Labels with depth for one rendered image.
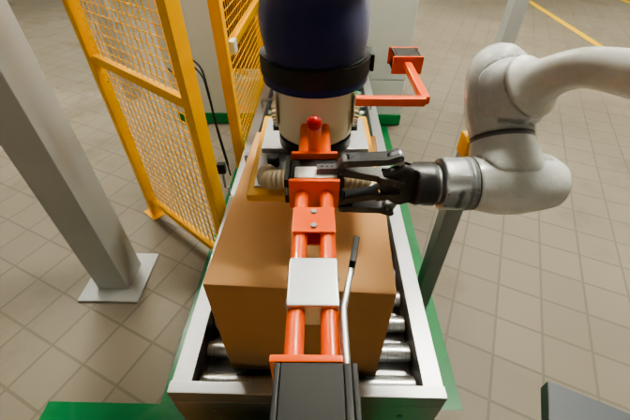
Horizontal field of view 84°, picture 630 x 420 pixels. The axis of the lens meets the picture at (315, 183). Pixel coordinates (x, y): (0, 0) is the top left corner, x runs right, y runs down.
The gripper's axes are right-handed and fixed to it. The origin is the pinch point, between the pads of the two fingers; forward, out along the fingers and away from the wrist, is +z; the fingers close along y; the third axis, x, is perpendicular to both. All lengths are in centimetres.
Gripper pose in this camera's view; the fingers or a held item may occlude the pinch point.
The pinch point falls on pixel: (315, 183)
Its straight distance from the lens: 59.4
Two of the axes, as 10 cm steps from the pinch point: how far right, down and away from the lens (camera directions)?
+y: 0.0, 7.7, 6.4
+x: 0.0, -6.4, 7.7
